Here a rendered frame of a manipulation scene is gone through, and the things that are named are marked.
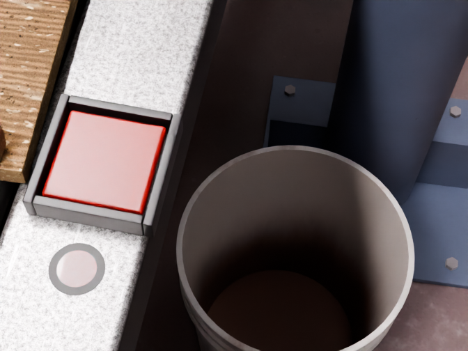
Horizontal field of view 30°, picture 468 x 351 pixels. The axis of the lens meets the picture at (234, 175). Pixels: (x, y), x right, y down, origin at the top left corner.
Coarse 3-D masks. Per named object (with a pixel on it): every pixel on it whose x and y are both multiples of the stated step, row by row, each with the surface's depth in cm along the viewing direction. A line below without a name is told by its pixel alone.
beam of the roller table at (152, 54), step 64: (128, 0) 59; (192, 0) 59; (64, 64) 56; (128, 64) 56; (192, 64) 56; (192, 128) 60; (0, 256) 49; (128, 256) 50; (0, 320) 48; (64, 320) 48; (128, 320) 48
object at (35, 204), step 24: (72, 96) 53; (144, 120) 53; (168, 120) 52; (48, 144) 51; (168, 144) 51; (48, 168) 51; (168, 168) 51; (48, 216) 50; (72, 216) 50; (96, 216) 49; (120, 216) 49; (144, 216) 49
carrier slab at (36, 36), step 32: (0, 0) 56; (32, 0) 56; (64, 0) 56; (0, 32) 55; (32, 32) 55; (64, 32) 55; (0, 64) 53; (32, 64) 53; (0, 96) 52; (32, 96) 52; (32, 128) 51; (32, 160) 52
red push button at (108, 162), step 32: (64, 128) 52; (96, 128) 52; (128, 128) 52; (160, 128) 52; (64, 160) 51; (96, 160) 51; (128, 160) 51; (64, 192) 50; (96, 192) 50; (128, 192) 50
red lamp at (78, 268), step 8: (64, 256) 50; (72, 256) 50; (80, 256) 50; (88, 256) 50; (64, 264) 49; (72, 264) 49; (80, 264) 49; (88, 264) 49; (96, 264) 49; (64, 272) 49; (72, 272) 49; (80, 272) 49; (88, 272) 49; (64, 280) 49; (72, 280) 49; (80, 280) 49; (88, 280) 49
